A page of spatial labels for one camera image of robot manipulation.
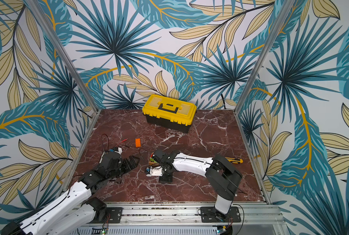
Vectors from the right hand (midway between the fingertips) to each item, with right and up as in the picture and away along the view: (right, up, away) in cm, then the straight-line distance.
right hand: (163, 175), depth 85 cm
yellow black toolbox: (+6, +37, +10) cm, 38 cm away
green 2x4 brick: (-8, +8, +7) cm, 13 cm away
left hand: (-15, +7, -5) cm, 18 cm away
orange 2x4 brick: (-19, +17, +15) cm, 30 cm away
